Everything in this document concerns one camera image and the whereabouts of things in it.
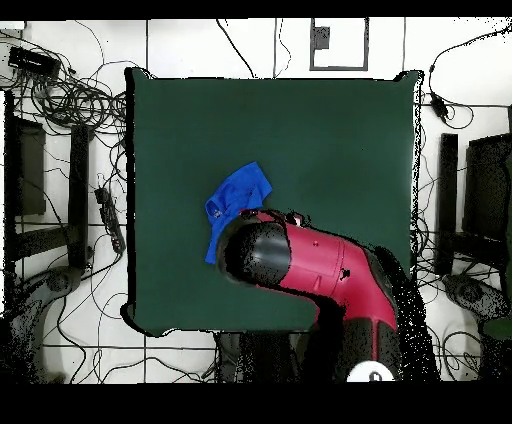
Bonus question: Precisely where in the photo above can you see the dark green round object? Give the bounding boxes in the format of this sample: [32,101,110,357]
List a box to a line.
[481,317,512,341]

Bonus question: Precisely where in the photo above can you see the black power adapter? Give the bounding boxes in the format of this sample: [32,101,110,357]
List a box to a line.
[429,91,449,121]

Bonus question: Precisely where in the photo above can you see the black pedestal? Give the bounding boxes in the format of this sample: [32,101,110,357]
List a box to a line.
[215,331,317,383]

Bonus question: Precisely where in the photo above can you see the black box device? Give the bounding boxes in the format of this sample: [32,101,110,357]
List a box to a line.
[7,45,62,79]

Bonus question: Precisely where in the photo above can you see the grey square floor frame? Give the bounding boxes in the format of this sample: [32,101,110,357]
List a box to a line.
[309,17,370,72]

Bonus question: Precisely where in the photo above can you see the dark grey stand foot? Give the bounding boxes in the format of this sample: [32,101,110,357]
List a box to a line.
[15,265,85,305]
[441,273,511,321]

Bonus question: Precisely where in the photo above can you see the blue shirt with white print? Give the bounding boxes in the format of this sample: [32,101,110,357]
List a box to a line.
[204,160,274,266]

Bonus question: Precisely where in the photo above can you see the long black power strip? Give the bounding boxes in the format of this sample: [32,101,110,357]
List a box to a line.
[94,186,127,255]

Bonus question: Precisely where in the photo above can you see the dark green table cloth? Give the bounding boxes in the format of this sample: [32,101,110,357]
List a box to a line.
[122,66,424,337]

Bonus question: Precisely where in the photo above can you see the black stand with dark panel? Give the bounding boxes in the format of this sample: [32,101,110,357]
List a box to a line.
[434,132,512,277]
[3,90,95,277]

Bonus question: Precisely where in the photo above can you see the tangled black cables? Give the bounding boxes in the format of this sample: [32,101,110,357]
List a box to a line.
[23,59,129,135]

